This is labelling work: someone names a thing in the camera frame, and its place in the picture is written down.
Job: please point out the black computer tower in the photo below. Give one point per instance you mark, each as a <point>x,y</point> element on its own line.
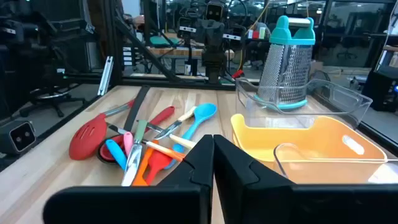
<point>379,90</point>

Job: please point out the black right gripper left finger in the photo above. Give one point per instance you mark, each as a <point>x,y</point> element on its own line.
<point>174,202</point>

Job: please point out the yellow plastic bin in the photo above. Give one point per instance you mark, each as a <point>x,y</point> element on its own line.
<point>326,130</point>

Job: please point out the green cutting mat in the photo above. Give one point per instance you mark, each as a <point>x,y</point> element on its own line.
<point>164,41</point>

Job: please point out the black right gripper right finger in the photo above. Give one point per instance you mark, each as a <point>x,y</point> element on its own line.
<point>264,205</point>

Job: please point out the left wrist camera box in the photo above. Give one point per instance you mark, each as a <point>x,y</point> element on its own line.
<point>214,12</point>

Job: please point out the blue silicone spoon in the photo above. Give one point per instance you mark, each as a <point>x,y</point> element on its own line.
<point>202,112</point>

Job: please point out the grey table-level camera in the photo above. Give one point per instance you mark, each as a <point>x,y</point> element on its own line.
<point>18,137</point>

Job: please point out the orange silicone spatula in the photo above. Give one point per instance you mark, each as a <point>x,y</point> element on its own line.
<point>141,174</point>

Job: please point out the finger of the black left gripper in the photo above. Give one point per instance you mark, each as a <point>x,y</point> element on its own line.
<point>203,34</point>
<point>217,34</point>

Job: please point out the cream and green utensils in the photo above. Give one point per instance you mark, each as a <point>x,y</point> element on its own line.
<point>183,141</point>

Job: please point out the red clamp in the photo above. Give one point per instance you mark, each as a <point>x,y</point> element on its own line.
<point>237,74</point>

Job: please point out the black office chair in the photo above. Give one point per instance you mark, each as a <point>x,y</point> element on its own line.
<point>53,93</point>

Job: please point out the silver aluminium bar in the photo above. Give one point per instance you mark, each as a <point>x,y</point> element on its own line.
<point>105,76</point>

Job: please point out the clear plastic bin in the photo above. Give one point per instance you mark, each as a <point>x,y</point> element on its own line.
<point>384,174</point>
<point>342,96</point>

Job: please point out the black plastic spoon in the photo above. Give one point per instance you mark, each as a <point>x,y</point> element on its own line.
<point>136,105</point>

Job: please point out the black aluminium rig frame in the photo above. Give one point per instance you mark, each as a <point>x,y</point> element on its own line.
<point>186,84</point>

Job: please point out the red silicone spoon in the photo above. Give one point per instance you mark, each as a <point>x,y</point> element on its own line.
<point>161,115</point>

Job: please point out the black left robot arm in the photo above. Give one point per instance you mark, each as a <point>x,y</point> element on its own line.
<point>214,60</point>

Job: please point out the red silicone spatula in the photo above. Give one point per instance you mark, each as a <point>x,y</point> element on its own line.
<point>157,163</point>

